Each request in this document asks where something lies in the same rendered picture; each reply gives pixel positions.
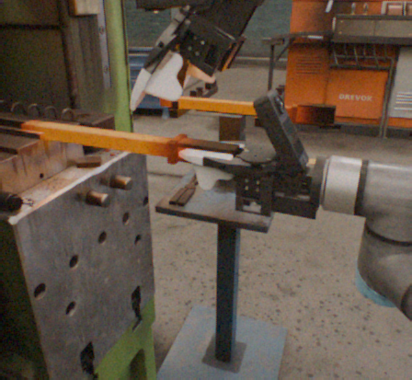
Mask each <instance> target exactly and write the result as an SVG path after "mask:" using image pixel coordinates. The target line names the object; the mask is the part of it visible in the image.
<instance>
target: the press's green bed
mask: <svg viewBox="0 0 412 380"><path fill-rule="evenodd" d="M134 311H135V310H134ZM154 322H155V296H154V295H152V296H151V298H150V299H149V302H148V303H147V304H146V305H145V307H144V308H142V310H141V311H140V312H138V311H135V319H134V320H133V321H132V322H131V324H130V325H129V326H128V327H127V328H126V330H125V331H124V332H123V334H122V335H121V336H120V338H119V339H118V340H117V342H116V343H115V344H114V346H112V347H111V348H110V350H109V353H108V354H107V355H106V356H105V358H103V359H102V360H101V362H100V363H99V364H98V366H97V368H96V370H91V369H88V372H87V374H86V380H156V373H155V356H154V346H153V336H152V327H151V325H152V324H153V323H154Z"/></svg>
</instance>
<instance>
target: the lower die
mask: <svg viewBox="0 0 412 380"><path fill-rule="evenodd" d="M0 119H6V120H11V121H21V122H29V121H46V122H52V123H59V124H72V125H79V126H80V123H76V122H70V121H59V120H53V119H46V118H41V117H34V116H29V115H22V114H16V113H15V114H10V113H4V112H0ZM83 156H84V149H83V145H82V144H74V143H68V142H63V141H57V140H45V133H44V132H35V131H31V130H25V129H20V128H9V127H4V126H0V190H5V191H8V192H13V193H15V194H19V193H20V192H22V191H23V190H26V189H28V188H30V187H31V186H33V185H37V184H39V183H40V182H42V181H43V180H45V179H46V178H49V177H51V176H52V175H54V174H56V173H57V172H59V171H61V170H65V169H67V168H68V167H70V166H71V165H73V164H75V163H76V162H77V159H78V157H83ZM40 173H43V174H44V178H40Z"/></svg>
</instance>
